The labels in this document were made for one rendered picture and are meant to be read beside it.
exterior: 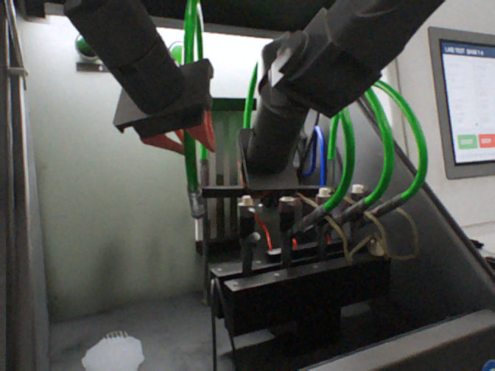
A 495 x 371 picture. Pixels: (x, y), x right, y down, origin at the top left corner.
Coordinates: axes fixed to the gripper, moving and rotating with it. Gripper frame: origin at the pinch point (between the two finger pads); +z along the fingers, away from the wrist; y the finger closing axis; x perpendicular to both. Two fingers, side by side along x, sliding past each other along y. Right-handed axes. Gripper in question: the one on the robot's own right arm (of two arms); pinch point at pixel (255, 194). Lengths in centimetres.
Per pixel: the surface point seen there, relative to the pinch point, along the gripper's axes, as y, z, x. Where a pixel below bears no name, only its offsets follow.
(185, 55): 6.3, -19.7, 10.5
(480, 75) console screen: 34, 5, -61
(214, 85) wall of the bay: 37.7, 12.2, 1.5
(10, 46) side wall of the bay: 26.2, -4.6, 35.9
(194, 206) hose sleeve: -2.9, -2.2, 9.6
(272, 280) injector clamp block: -9.0, 12.5, -3.4
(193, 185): -3.6, -8.4, 9.9
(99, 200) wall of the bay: 15.4, 24.1, 26.9
